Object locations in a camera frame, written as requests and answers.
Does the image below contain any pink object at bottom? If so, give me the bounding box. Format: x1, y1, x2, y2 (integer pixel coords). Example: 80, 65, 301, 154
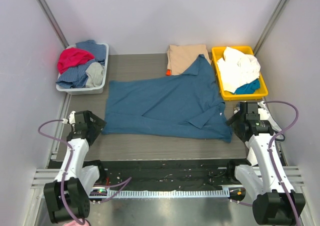
63, 220, 90, 226

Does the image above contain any aluminium rail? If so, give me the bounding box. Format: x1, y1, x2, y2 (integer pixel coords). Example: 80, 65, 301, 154
31, 169, 59, 188

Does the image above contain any slotted cable duct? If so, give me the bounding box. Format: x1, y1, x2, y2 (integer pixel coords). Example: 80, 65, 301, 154
89, 189, 230, 199

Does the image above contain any left aluminium frame post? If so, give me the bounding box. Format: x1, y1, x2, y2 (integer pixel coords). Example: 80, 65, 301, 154
36, 0, 69, 48

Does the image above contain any dark blue t-shirt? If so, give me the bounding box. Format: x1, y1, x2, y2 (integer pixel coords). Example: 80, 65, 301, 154
102, 54, 232, 143

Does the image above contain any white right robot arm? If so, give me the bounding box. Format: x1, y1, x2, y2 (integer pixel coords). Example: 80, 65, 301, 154
225, 101, 306, 226

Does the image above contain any aluminium frame post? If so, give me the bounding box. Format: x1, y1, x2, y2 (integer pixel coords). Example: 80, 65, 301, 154
253, 0, 290, 56
36, 0, 69, 48

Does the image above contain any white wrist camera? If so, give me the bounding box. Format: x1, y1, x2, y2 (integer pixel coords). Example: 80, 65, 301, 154
62, 111, 76, 125
257, 101, 271, 120

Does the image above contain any pink red garment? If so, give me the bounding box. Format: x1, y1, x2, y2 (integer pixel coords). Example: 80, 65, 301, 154
57, 47, 95, 74

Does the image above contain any white printed t-shirt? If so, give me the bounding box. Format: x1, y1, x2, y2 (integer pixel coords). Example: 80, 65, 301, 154
233, 100, 286, 167

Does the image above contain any teal garment in tray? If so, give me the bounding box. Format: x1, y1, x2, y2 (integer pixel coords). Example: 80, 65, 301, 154
234, 79, 260, 95

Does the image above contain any grey plastic bin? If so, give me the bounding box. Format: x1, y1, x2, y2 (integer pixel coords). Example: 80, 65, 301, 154
56, 43, 109, 95

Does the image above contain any blue checked shirt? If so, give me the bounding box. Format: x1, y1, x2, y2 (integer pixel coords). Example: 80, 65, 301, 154
56, 40, 107, 89

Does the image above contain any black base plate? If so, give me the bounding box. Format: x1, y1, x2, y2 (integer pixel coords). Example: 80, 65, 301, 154
82, 159, 250, 192

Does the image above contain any right aluminium frame post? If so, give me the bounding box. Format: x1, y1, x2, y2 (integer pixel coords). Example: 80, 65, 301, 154
253, 0, 290, 56

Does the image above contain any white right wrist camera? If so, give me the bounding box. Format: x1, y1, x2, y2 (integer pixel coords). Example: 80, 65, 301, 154
257, 101, 271, 120

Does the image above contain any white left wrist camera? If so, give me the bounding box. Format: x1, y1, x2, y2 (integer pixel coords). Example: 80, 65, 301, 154
62, 111, 76, 125

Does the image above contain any grey garment in bin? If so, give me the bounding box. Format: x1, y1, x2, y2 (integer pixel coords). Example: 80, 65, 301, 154
85, 62, 104, 88

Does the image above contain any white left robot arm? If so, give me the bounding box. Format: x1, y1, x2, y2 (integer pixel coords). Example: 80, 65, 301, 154
43, 110, 107, 226

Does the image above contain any white t-shirt in tray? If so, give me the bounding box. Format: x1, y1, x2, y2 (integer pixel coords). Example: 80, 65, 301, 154
217, 47, 261, 94

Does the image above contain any folded beige t-shirt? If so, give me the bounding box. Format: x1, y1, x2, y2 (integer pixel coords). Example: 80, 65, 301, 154
167, 44, 211, 75

